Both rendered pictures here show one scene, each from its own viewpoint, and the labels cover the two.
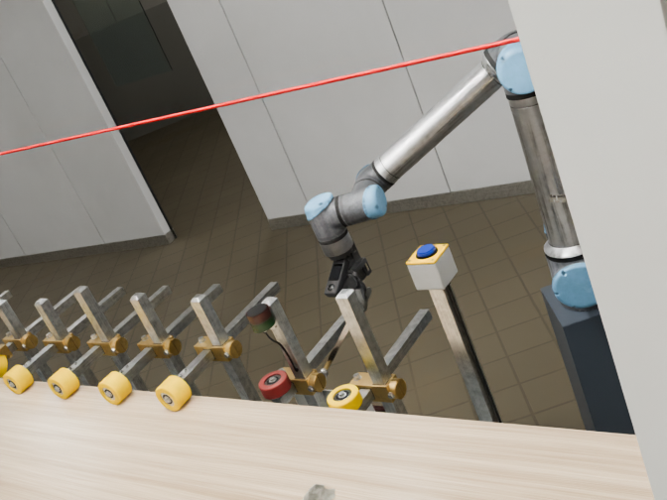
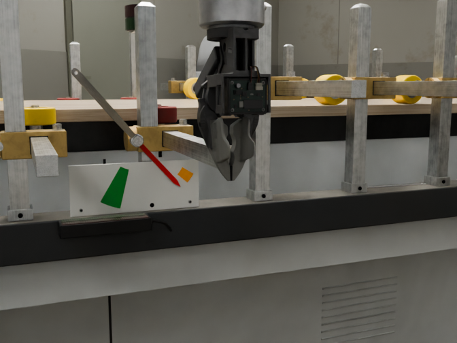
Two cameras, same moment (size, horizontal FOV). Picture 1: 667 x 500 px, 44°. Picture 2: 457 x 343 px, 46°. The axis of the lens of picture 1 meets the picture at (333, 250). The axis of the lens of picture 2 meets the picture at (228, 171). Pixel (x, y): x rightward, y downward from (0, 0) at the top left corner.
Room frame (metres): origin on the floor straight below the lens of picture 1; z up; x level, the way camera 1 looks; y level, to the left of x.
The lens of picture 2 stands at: (2.54, -0.71, 0.95)
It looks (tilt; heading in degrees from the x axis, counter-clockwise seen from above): 9 degrees down; 116
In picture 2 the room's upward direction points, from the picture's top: straight up
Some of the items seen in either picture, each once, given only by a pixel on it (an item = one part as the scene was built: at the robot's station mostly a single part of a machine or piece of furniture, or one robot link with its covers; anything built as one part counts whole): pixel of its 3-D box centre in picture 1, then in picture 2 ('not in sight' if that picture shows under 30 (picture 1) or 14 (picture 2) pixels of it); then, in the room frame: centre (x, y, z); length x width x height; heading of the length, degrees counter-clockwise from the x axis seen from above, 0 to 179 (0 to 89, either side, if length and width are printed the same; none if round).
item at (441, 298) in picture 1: (469, 365); not in sight; (1.56, -0.18, 0.92); 0.05 x 0.04 x 0.45; 47
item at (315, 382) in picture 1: (300, 382); (158, 137); (1.92, 0.22, 0.84); 0.13 x 0.06 x 0.05; 47
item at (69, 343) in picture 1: (62, 342); not in sight; (2.59, 0.95, 0.94); 0.13 x 0.06 x 0.05; 47
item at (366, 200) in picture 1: (362, 203); not in sight; (2.17, -0.12, 1.14); 0.12 x 0.12 x 0.09; 69
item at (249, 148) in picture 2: not in sight; (244, 149); (2.22, -0.01, 0.86); 0.06 x 0.03 x 0.09; 137
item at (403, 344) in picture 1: (389, 364); (41, 150); (1.83, -0.02, 0.84); 0.43 x 0.03 x 0.04; 137
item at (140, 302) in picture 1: (173, 360); (356, 109); (2.24, 0.57, 0.89); 0.03 x 0.03 x 0.48; 47
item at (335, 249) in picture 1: (335, 243); (234, 13); (2.20, -0.01, 1.05); 0.10 x 0.09 x 0.05; 47
